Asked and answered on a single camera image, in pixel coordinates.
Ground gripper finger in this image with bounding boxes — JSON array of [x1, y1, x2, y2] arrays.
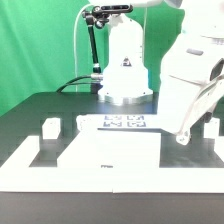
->
[[176, 131, 191, 146]]

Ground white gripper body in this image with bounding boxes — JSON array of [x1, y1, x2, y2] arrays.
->
[[159, 34, 224, 135]]

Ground white square tabletop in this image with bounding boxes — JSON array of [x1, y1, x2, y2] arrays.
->
[[57, 130, 161, 170]]

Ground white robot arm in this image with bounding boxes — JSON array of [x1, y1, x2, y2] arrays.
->
[[89, 0, 224, 145]]

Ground paper sheet with AprilTags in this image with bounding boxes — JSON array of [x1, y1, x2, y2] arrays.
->
[[87, 114, 160, 130]]

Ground white U-shaped fence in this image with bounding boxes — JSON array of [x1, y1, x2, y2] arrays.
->
[[0, 136, 224, 193]]

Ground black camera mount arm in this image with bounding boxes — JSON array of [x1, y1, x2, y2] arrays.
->
[[82, 10, 109, 94]]

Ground black camera on mount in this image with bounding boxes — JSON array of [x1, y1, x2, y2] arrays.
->
[[92, 5, 133, 15]]

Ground white cable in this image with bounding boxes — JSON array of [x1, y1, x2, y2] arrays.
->
[[73, 3, 102, 93]]

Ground black cable bundle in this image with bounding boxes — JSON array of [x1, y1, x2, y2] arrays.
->
[[55, 75, 103, 94]]

